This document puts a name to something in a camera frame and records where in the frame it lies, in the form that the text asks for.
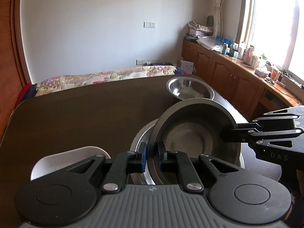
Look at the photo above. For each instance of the person right hand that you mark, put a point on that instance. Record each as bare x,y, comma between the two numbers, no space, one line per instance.
297,184

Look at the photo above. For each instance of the red and navy clothes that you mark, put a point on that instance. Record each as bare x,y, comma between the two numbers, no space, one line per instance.
29,91

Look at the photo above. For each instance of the small steel bowl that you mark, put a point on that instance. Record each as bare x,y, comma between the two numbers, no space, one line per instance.
188,87

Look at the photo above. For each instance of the medium steel bowl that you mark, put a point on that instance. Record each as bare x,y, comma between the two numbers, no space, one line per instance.
194,126

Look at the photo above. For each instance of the stack of boxes and papers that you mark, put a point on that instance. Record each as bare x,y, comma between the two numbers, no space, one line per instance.
197,31

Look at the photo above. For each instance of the wall power outlet strip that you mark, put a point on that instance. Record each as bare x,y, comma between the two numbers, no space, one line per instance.
147,62

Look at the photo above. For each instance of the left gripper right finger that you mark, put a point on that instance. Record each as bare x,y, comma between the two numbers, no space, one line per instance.
179,163

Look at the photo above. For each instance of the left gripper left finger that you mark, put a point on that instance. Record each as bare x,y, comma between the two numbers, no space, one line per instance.
123,165

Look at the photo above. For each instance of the patterned curtain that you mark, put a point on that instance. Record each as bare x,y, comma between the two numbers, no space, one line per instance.
218,17

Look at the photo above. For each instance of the wooden louvered wardrobe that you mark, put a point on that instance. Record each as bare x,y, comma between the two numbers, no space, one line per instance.
14,70

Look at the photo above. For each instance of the floral bedspread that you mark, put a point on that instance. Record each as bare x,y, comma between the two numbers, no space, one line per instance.
61,83

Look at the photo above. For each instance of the large steel bowl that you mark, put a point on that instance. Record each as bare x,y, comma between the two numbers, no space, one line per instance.
140,144

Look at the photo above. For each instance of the floral square plate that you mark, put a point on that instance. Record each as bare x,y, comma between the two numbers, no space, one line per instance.
58,161

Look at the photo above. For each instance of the bottles on sideboard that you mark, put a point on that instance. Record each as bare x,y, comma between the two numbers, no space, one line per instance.
258,66

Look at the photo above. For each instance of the wall light switch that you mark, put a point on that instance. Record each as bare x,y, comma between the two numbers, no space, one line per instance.
149,24

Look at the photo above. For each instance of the wooden sideboard cabinet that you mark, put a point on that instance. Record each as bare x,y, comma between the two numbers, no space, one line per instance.
251,95

